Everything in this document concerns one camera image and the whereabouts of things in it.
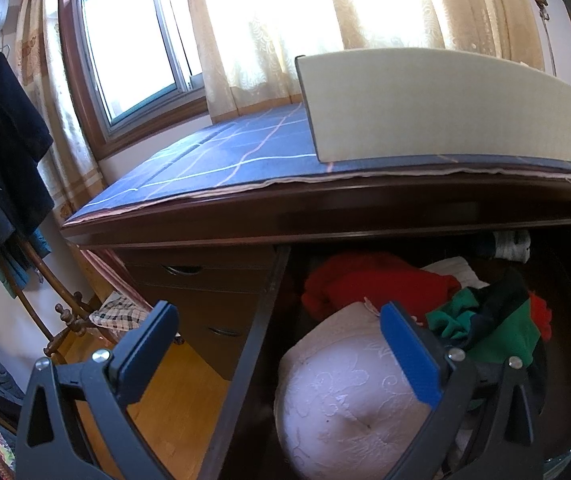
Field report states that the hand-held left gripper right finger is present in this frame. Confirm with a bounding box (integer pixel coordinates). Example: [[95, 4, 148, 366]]
[[381, 301, 546, 480]]

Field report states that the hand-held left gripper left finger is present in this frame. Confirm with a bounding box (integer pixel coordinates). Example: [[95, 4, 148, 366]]
[[15, 301, 180, 480]]

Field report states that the bright red underwear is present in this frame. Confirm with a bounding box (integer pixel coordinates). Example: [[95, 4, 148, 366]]
[[301, 252, 462, 322]]

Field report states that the white knit garment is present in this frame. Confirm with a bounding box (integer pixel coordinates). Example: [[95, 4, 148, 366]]
[[421, 256, 490, 291]]

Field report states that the green and navy underwear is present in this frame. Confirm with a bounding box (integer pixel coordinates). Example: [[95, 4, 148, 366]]
[[425, 267, 541, 373]]

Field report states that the large dark wooden drawer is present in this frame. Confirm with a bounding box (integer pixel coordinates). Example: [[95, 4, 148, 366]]
[[200, 232, 571, 480]]

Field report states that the small red garment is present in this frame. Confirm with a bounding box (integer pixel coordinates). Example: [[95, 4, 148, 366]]
[[529, 294, 551, 342]]

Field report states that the white cardboard box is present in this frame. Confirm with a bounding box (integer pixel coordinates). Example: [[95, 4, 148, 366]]
[[295, 47, 571, 165]]

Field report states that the small desk drawer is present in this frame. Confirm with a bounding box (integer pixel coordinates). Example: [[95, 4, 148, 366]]
[[128, 260, 276, 293], [140, 285, 266, 381]]

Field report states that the checked cloth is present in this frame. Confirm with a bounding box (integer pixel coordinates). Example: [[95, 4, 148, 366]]
[[89, 294, 184, 346]]

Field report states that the wooden coat rack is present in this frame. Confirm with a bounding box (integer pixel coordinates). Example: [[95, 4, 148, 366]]
[[12, 240, 116, 361]]

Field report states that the teal hanging garment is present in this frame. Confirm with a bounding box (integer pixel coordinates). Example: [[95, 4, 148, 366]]
[[0, 227, 52, 301]]

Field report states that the grey and white sock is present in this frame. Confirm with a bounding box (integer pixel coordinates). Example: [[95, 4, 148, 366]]
[[495, 230, 532, 263]]

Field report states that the dark wooden desk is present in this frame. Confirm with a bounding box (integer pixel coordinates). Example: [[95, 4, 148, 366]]
[[60, 170, 571, 383]]

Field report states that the floral patterned cloth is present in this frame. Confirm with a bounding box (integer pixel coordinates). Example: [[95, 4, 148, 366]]
[[0, 427, 16, 476]]

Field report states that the blue checked tablecloth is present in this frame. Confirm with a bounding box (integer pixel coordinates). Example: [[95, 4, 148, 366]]
[[62, 102, 571, 226]]

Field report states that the patterned beige curtain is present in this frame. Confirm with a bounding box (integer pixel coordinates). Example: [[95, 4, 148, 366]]
[[180, 0, 561, 123], [12, 0, 106, 221]]

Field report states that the black hanging coat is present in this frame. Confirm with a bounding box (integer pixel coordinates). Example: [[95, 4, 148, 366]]
[[0, 51, 56, 281]]

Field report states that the wooden framed window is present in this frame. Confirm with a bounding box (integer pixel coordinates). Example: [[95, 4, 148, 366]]
[[58, 0, 211, 156]]

